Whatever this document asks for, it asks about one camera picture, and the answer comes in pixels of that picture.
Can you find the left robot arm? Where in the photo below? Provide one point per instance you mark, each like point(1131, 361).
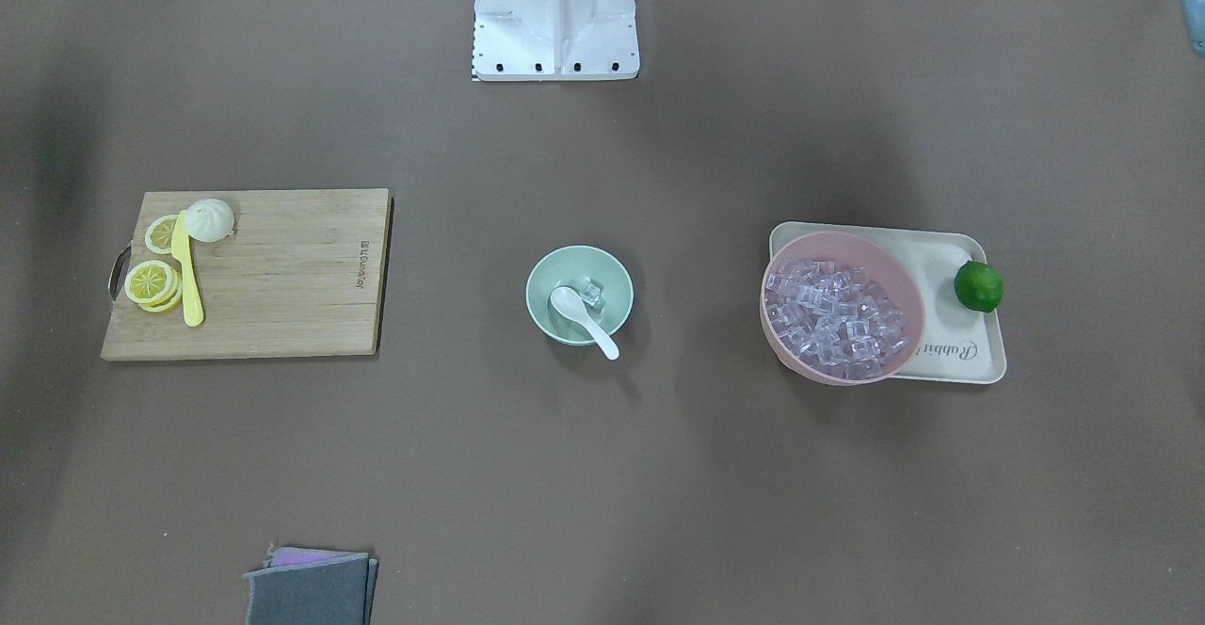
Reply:
point(1193, 14)

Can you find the yellow plastic knife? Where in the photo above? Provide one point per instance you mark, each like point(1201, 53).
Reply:
point(181, 250)

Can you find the green lime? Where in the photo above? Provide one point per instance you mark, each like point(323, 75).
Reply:
point(978, 287)

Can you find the pile of clear ice cubes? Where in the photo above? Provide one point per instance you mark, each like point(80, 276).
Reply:
point(834, 319)

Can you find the clear ice cube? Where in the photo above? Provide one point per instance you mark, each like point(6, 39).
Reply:
point(591, 293)

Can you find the white steamed bun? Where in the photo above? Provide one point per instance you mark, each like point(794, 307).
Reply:
point(209, 220)

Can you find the pink bowl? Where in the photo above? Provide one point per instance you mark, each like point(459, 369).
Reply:
point(847, 248)

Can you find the white ceramic spoon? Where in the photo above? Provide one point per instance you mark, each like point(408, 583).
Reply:
point(568, 303)

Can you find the upper lemon slice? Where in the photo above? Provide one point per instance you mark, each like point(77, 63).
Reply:
point(159, 235)

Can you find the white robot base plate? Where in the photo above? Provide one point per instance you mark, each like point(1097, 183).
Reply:
point(555, 40)

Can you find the grey folded cloth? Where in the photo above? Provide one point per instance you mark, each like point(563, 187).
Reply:
point(312, 586)

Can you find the mint green bowl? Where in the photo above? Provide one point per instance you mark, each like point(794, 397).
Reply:
point(563, 267)

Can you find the bamboo cutting board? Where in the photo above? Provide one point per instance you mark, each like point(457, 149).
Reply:
point(301, 276)

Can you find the beige rabbit tray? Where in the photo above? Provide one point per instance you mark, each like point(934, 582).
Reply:
point(957, 345)

